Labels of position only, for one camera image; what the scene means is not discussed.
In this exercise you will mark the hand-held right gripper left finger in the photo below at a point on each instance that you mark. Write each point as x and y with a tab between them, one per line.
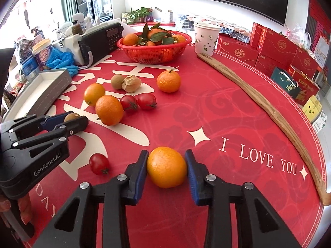
142	175

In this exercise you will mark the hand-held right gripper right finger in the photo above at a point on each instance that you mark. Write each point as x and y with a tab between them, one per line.
192	180

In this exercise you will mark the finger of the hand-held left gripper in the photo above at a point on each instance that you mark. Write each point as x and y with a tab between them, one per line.
55	121
77	126

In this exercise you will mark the brown kiwi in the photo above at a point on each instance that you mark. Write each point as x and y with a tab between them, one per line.
71	116
117	82

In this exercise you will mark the smooth orange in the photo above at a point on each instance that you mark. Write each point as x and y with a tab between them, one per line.
166	168
93	93

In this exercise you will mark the grey gift box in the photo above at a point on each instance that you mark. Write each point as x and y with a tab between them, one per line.
38	90

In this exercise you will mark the dimpled mandarin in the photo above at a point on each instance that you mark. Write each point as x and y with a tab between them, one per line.
109	109

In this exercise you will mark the red cherry tomato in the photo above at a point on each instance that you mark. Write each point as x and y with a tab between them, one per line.
128	102
146	100
98	163

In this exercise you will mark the person's left hand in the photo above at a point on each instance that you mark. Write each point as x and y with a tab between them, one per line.
24	209

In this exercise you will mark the blue packet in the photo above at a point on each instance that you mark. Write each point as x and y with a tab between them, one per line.
29	67

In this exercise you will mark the blue cloth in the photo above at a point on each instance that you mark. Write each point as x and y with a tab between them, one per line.
60	59

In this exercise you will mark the purple instant drink cup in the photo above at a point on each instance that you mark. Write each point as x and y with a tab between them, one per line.
44	54

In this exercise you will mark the tan walnut on table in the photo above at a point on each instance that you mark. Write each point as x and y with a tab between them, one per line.
132	83

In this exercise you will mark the red printed table mat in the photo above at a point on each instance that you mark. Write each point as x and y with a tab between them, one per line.
232	124

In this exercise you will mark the white bag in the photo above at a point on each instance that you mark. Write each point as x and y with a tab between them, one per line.
71	42

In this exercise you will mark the black radio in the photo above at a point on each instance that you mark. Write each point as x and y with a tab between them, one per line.
103	40

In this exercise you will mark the brown bottle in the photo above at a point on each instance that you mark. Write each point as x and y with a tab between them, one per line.
76	28

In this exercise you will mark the mandarin with stem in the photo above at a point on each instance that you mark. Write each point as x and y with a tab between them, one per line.
168	82

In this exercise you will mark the leafy mandarin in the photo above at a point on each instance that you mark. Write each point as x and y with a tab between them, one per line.
155	32
130	39
151	43
179	38

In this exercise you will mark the red plastic basket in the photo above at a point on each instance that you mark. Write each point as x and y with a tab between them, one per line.
152	54

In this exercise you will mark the white bottle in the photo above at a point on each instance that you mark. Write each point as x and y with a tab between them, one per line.
79	16

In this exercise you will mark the long wooden stick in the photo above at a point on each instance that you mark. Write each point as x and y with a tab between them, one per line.
205	57

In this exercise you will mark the green potted plant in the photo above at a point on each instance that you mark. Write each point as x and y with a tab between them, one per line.
138	14

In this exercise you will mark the green gift bag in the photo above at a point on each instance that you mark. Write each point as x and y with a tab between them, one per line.
284	81

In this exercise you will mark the flat red gift box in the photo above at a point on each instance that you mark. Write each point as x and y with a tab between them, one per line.
236	51

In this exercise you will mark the yellow box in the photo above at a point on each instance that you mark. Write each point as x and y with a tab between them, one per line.
311	108

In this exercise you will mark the white printed box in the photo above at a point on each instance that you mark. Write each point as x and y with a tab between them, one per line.
319	121

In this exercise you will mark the white leaf-print paper cup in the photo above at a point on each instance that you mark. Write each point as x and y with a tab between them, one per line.
205	41

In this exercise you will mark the small white box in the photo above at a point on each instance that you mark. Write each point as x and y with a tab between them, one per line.
167	16

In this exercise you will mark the red gift bag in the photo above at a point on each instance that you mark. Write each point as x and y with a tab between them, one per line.
306	84

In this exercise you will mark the checkered cloth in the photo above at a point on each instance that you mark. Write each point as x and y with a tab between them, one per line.
232	31

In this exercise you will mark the upright narrow red gift box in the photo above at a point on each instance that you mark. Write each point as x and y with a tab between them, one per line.
256	35

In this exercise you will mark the large red gift box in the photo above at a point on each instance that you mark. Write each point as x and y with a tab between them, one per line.
278	46

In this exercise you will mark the clear plastic bag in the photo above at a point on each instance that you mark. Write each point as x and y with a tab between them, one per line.
298	36

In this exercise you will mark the wall calendar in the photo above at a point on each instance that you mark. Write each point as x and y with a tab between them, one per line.
320	51

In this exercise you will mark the red wall decoration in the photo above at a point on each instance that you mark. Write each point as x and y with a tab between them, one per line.
319	18

